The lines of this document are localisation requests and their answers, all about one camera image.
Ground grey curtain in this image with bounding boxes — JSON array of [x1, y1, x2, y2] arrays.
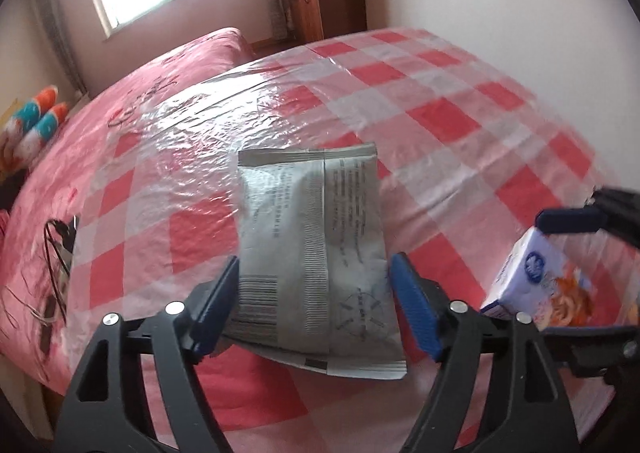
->
[[31, 0, 89, 95]]

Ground cartoon bear tissue box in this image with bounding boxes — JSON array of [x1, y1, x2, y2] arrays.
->
[[480, 228, 599, 332]]

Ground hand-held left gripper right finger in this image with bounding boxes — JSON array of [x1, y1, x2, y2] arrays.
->
[[389, 252, 581, 453]]

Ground pink checked tablecloth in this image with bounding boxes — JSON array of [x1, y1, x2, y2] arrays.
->
[[70, 26, 617, 453]]

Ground grey wet wipes pack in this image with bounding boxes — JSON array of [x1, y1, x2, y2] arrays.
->
[[222, 143, 409, 382]]

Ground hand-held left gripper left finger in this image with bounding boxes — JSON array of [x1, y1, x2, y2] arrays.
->
[[59, 255, 242, 453]]

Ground black charger cables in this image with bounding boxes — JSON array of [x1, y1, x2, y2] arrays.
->
[[41, 214, 82, 325]]

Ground pink sheeted bed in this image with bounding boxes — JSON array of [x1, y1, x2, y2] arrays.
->
[[0, 27, 257, 385]]

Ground patterned curtain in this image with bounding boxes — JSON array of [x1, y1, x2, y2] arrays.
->
[[264, 0, 297, 40]]

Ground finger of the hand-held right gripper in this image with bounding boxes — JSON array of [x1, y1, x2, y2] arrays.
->
[[535, 187, 640, 249], [542, 325, 640, 386]]

